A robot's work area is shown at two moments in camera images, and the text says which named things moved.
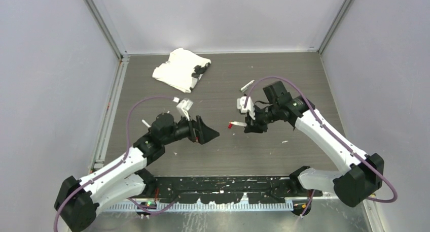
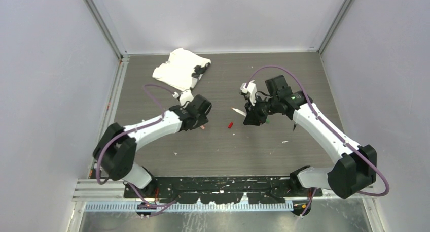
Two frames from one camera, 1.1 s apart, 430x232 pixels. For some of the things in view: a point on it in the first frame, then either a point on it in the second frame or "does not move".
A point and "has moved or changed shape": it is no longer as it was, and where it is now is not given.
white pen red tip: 239,123 has moved or changed shape
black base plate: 225,189 does not move
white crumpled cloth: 177,72 does not move
